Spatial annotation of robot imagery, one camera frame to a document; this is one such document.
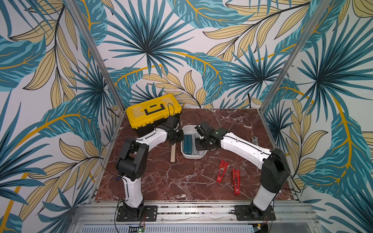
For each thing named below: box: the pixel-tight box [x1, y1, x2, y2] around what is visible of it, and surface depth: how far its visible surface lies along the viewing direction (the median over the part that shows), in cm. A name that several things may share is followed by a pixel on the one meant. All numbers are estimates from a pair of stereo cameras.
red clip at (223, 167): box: [216, 159, 229, 184], surface depth 90 cm
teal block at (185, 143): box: [183, 134, 189, 154], surface depth 97 cm
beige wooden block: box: [170, 142, 177, 163], surface depth 94 cm
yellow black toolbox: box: [125, 93, 183, 137], surface depth 97 cm
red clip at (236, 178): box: [232, 167, 241, 195], surface depth 85 cm
